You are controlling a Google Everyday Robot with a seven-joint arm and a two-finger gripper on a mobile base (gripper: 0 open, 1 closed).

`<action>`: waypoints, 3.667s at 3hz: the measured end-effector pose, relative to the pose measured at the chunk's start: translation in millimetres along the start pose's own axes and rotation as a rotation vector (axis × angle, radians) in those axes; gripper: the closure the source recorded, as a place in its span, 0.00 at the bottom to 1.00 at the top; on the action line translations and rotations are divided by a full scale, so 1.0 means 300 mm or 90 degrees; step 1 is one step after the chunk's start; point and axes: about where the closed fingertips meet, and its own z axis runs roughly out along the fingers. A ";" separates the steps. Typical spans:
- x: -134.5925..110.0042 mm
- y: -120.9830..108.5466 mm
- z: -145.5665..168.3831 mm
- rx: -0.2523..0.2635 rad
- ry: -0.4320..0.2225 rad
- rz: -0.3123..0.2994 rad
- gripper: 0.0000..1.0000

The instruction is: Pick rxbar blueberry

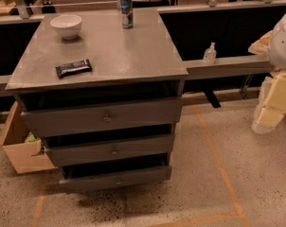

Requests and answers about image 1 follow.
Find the white ceramic bowl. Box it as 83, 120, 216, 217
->
50, 14, 82, 40

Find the clear sanitizer pump bottle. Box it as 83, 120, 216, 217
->
203, 43, 217, 64

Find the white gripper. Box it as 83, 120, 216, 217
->
248, 31, 286, 134

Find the grey three-drawer cabinet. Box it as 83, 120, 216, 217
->
7, 9, 188, 191

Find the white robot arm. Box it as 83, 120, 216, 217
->
248, 13, 286, 134

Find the blue and silver drink can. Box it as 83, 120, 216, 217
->
119, 0, 134, 28

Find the dark blue rxbar wrapper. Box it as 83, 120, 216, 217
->
56, 60, 92, 79

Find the open cardboard box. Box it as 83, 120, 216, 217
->
0, 102, 55, 174

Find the grey metal railing ledge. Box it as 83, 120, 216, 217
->
0, 0, 286, 96

